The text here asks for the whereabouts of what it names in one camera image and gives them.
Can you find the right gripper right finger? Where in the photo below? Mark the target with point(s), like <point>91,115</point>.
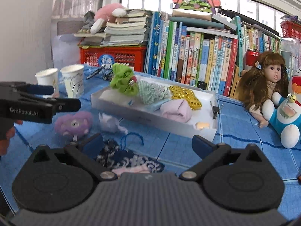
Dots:
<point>212,156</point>

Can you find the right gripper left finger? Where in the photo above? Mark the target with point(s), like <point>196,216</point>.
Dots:
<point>84,154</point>

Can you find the navy patterned pouch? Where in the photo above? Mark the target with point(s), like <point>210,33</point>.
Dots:
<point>116,157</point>

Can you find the light blue cloth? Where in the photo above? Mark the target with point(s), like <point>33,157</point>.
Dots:
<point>156,106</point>

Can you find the green striped cloth bundle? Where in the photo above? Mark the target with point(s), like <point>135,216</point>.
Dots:
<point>152,92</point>

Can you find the pink soft cloth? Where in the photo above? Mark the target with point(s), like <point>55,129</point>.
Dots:
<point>177,110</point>

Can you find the white soft plush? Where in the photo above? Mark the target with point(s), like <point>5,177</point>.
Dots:
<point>114,96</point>

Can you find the left hand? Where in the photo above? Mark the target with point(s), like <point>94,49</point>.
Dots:
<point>7,132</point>

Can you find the purple monster plush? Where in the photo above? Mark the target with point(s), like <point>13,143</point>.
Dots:
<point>75,126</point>

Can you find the small orange toy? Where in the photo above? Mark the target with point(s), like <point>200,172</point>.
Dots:
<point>202,125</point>

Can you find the blue checked tablecloth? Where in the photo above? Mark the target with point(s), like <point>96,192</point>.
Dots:
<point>236,127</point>

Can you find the white crumpled cloth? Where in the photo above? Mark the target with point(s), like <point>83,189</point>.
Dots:
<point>111,124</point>

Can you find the black binder clip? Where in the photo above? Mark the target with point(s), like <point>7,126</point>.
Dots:
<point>216,110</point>

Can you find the white shallow tray box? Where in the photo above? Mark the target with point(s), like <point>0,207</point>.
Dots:
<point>136,112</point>

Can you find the paper cup with drawing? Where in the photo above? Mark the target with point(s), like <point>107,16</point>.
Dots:
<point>73,80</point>

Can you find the wooden book holder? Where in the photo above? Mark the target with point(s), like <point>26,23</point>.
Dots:
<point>235,90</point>

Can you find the yellow sequin bow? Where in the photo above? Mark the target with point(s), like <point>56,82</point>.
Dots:
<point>178,92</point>

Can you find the blue cat plush toy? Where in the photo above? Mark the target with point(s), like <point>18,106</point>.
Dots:
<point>284,113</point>

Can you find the miniature black bicycle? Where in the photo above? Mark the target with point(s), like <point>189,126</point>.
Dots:
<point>105,70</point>

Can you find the green scrunchie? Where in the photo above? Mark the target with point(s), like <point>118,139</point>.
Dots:
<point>123,80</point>

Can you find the row of upright books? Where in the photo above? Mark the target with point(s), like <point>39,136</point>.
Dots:
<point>208,61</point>

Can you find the brown haired doll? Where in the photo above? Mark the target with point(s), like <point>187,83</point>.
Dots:
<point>268,75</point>

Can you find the red soda can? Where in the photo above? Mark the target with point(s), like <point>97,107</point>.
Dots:
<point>250,59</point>

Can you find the red plastic crate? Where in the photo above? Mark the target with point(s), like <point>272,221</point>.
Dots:
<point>133,56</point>

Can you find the grey plush toy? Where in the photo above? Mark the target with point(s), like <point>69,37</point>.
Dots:
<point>88,20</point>

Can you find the pink plush toy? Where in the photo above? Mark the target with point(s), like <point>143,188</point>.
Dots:
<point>107,13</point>

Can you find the books lying on top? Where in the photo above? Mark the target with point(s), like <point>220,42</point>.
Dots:
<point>204,22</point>

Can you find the stack of grey books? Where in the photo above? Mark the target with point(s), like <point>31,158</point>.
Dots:
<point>132,29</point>

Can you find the red basket at right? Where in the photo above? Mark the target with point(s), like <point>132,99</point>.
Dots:
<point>291,29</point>

